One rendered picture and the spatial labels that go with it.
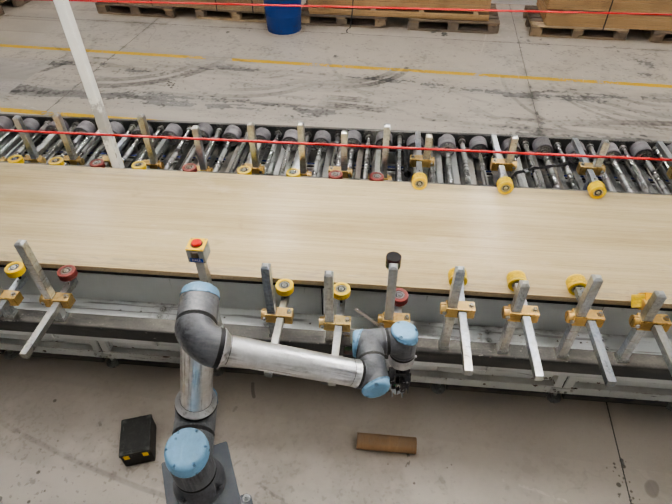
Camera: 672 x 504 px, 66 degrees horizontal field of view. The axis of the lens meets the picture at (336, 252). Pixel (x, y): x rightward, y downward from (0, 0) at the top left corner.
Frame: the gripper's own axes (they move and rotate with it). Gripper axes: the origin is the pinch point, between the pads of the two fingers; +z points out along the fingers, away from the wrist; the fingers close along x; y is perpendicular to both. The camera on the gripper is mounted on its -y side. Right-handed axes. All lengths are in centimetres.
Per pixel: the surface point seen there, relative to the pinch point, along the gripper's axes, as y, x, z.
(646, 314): -31, 94, -20
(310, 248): -67, -43, -10
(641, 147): -185, 145, -12
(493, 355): -30, 42, 11
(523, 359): -30, 54, 12
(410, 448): -20, 12, 75
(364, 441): -20, -11, 74
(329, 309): -29.8, -29.3, -9.5
